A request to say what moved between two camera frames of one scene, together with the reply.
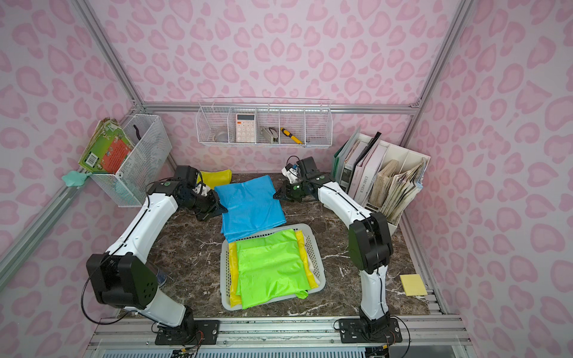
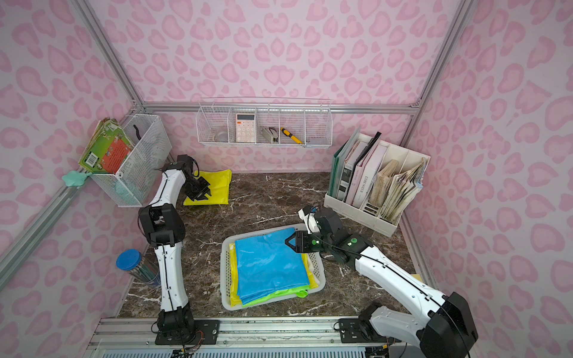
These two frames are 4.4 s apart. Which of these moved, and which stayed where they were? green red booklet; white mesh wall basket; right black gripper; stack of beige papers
Moved: right black gripper
Stayed: white mesh wall basket; green red booklet; stack of beige papers
